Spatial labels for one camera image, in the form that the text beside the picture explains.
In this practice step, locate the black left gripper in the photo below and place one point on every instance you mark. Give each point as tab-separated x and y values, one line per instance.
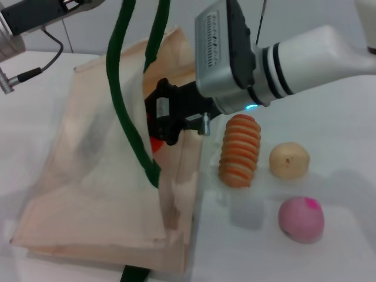
44	14

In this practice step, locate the orange striped spiral bread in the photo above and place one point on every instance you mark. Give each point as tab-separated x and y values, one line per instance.
239	151

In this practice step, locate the beige round fruit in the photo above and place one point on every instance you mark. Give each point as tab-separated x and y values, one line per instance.
289	160

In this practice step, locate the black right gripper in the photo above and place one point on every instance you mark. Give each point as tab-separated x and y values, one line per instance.
176	108

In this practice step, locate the silver cylindrical gripper knob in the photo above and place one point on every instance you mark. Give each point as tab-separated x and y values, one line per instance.
206	124

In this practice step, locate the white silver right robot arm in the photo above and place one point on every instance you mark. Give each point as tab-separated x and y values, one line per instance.
311	61

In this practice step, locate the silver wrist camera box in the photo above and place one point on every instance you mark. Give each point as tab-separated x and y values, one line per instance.
217	50

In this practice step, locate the pink peach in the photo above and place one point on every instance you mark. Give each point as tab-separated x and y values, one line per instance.
301	220

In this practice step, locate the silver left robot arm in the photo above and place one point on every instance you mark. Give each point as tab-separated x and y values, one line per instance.
10	44

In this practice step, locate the orange fruit with stem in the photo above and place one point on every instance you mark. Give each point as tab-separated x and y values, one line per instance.
155	145

